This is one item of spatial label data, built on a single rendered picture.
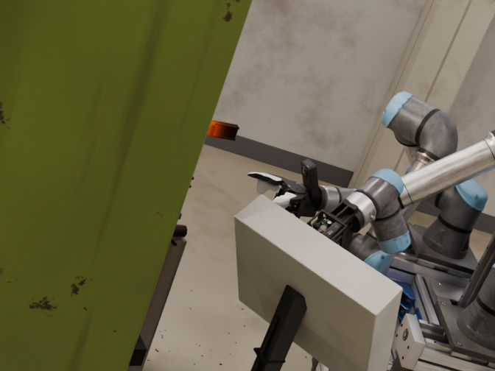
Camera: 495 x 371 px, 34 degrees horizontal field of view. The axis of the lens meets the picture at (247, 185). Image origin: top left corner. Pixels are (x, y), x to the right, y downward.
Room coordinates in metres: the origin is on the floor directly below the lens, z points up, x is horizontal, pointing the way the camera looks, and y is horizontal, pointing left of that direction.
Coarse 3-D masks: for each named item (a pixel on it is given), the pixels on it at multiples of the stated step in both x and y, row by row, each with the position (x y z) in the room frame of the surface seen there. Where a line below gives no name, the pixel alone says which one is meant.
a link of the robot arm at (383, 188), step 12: (372, 180) 1.75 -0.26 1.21; (384, 180) 1.75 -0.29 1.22; (396, 180) 1.76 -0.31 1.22; (360, 192) 1.71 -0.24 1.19; (372, 192) 1.71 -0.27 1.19; (384, 192) 1.73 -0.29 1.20; (396, 192) 1.75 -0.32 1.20; (384, 204) 1.72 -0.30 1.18; (396, 204) 1.75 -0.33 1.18; (384, 216) 1.73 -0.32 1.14
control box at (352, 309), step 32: (256, 224) 1.41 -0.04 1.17; (288, 224) 1.41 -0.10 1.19; (256, 256) 1.42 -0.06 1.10; (288, 256) 1.35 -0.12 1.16; (320, 256) 1.35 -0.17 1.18; (352, 256) 1.35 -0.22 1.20; (256, 288) 1.47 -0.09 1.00; (320, 288) 1.32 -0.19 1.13; (352, 288) 1.29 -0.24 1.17; (384, 288) 1.30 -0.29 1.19; (320, 320) 1.36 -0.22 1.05; (352, 320) 1.29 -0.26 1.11; (384, 320) 1.28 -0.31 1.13; (320, 352) 1.40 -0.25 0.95; (352, 352) 1.33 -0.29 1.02; (384, 352) 1.36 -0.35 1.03
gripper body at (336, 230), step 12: (348, 204) 1.66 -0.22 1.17; (324, 216) 1.64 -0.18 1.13; (336, 216) 1.62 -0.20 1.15; (348, 216) 1.66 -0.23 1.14; (360, 216) 1.66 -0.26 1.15; (324, 228) 1.61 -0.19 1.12; (336, 228) 1.60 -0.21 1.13; (348, 228) 1.66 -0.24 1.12; (360, 228) 1.66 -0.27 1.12; (336, 240) 1.59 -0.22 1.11
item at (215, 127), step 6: (210, 126) 2.31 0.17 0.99; (216, 126) 2.32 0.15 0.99; (222, 126) 2.33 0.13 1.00; (228, 126) 2.33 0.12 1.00; (234, 126) 2.35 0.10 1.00; (210, 132) 2.30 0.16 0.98; (216, 132) 2.33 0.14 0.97; (222, 132) 2.34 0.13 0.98; (228, 132) 2.35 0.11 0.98; (234, 132) 2.35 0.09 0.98; (228, 138) 2.34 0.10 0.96; (234, 138) 2.35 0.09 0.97
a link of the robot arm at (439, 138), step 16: (432, 128) 2.19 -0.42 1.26; (448, 128) 2.19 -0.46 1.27; (432, 144) 2.17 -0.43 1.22; (448, 144) 2.17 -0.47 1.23; (416, 160) 2.18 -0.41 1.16; (432, 160) 2.14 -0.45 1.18; (352, 240) 2.08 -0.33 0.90; (368, 240) 2.07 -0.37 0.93; (368, 256) 2.04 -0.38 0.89; (384, 256) 2.04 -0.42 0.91
